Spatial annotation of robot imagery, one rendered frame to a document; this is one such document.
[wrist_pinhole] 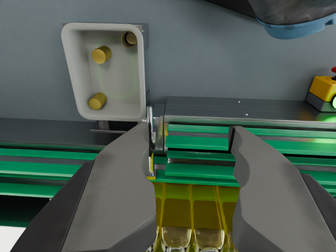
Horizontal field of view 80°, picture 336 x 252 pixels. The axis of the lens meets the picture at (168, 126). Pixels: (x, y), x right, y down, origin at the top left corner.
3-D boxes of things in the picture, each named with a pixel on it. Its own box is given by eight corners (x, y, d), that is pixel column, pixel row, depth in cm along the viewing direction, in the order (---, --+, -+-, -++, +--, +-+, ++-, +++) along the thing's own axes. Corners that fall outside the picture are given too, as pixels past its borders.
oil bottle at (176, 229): (167, 175, 55) (159, 259, 36) (167, 159, 52) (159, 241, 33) (187, 176, 55) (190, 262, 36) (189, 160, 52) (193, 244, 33)
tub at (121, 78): (92, 106, 60) (79, 119, 52) (76, 20, 49) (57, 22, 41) (150, 108, 59) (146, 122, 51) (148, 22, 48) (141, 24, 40)
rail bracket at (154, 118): (149, 155, 51) (140, 194, 40) (147, 92, 43) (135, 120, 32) (161, 156, 51) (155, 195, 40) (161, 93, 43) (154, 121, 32)
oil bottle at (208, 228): (188, 176, 54) (192, 262, 36) (189, 160, 52) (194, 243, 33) (209, 177, 54) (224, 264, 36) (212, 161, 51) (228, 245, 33)
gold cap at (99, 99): (107, 94, 56) (102, 100, 52) (105, 105, 58) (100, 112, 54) (95, 90, 56) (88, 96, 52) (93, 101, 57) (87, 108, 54)
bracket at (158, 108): (152, 134, 56) (148, 149, 50) (151, 103, 52) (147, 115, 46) (165, 135, 56) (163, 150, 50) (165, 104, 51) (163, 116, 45)
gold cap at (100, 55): (96, 45, 50) (89, 48, 46) (110, 45, 50) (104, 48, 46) (99, 60, 52) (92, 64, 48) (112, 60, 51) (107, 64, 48)
